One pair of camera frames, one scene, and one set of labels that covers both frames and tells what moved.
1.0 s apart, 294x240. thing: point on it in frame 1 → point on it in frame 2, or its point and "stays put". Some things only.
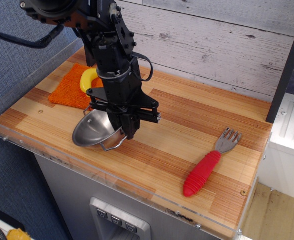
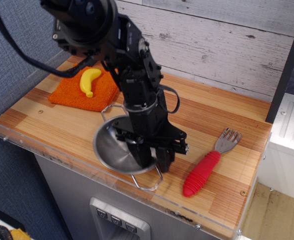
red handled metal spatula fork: [206, 165] stays put
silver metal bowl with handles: [95, 128] → [112, 149]
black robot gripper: [122, 93] → [148, 123]
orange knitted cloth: [70, 93] stays put
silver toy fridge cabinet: [92, 209] stays put
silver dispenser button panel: [113, 222] stays put
